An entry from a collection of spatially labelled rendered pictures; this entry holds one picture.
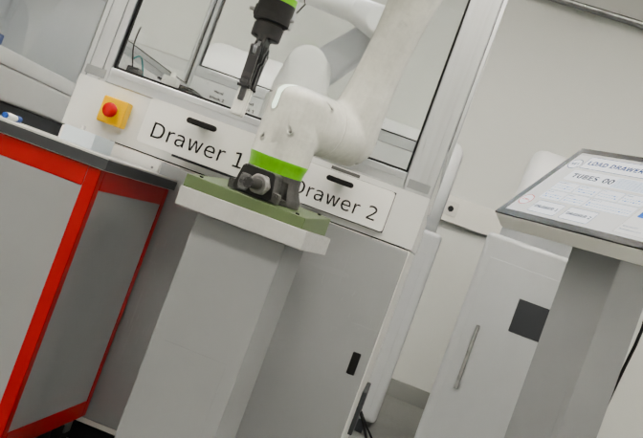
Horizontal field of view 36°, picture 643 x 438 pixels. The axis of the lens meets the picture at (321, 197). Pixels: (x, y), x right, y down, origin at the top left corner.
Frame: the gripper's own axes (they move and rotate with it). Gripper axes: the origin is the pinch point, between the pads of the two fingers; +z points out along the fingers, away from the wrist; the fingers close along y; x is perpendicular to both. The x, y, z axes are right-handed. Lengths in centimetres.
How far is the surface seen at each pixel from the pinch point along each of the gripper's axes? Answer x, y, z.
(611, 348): 101, 9, 25
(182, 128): -8.6, 10.9, 11.6
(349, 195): 31.2, -21.0, 11.9
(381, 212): 40.6, -21.0, 13.3
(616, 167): 91, -3, -15
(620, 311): 100, 10, 17
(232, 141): 3.7, 10.9, 10.4
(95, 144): -27.8, 9.1, 22.3
